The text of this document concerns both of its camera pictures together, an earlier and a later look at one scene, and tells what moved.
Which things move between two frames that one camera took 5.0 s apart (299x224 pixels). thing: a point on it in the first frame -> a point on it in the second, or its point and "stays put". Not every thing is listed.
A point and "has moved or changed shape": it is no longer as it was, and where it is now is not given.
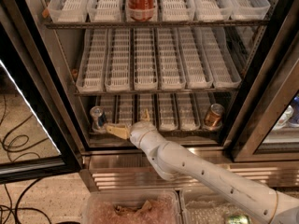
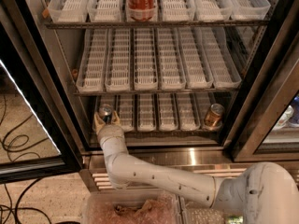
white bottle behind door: (284, 118) stays put
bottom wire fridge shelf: (217, 133) stays put
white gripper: (140, 133) -> (109, 131)
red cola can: (141, 4) stays put
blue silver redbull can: (98, 118) has moved or changed shape
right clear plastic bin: (211, 206) stays put
